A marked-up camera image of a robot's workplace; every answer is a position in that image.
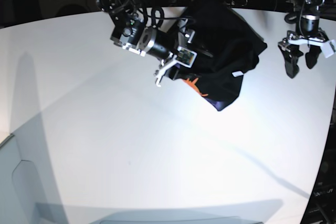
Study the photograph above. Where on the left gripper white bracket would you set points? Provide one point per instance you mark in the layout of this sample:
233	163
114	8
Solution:
289	48

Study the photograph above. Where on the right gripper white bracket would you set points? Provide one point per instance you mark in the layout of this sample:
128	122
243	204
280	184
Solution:
185	37

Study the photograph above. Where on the black T-shirt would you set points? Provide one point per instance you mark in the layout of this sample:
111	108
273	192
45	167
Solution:
227	48

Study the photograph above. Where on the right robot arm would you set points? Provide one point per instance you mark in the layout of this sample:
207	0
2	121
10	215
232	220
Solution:
137	30

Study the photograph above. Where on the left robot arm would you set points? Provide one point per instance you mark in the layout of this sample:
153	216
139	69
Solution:
307	32

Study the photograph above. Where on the black equipment box with lettering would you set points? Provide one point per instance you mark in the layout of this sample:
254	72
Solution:
321	205

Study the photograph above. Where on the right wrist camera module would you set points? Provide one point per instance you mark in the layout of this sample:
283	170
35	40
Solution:
185	57

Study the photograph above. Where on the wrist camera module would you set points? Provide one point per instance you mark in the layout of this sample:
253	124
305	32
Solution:
328	48
185	57

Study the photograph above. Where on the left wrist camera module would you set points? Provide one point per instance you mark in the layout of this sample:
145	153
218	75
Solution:
328	48

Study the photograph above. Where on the black power strip red switch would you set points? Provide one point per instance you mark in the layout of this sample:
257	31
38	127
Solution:
226	2

